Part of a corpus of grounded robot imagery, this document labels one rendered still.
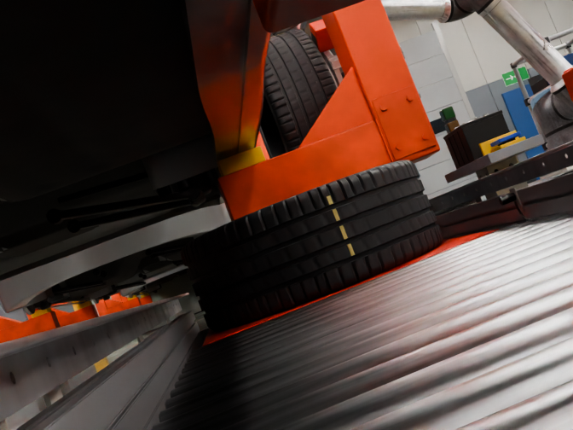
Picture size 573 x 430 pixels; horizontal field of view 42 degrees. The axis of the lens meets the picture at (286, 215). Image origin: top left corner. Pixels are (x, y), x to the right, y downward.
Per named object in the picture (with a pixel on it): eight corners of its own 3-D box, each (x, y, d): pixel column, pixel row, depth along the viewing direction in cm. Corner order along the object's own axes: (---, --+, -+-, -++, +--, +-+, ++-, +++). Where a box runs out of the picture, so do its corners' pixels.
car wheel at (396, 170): (185, 338, 217) (156, 261, 219) (373, 261, 243) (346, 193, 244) (256, 326, 157) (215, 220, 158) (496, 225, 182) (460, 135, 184)
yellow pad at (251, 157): (223, 182, 242) (217, 167, 243) (263, 167, 244) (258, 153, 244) (222, 176, 228) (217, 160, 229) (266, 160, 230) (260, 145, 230)
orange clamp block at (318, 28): (312, 45, 273) (308, 23, 268) (332, 37, 274) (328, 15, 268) (319, 54, 268) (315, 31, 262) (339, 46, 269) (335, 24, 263)
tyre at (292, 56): (241, 90, 325) (234, 15, 261) (292, 72, 328) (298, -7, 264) (298, 229, 311) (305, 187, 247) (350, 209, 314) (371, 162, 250)
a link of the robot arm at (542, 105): (562, 130, 338) (545, 95, 340) (588, 115, 323) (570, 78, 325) (537, 139, 332) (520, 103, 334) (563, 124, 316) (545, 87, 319)
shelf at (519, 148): (447, 183, 256) (443, 175, 256) (492, 165, 257) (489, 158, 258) (491, 164, 213) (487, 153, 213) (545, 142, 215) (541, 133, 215)
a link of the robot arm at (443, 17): (459, 2, 330) (319, 5, 305) (474, -13, 319) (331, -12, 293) (465, 26, 328) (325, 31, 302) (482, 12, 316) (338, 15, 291)
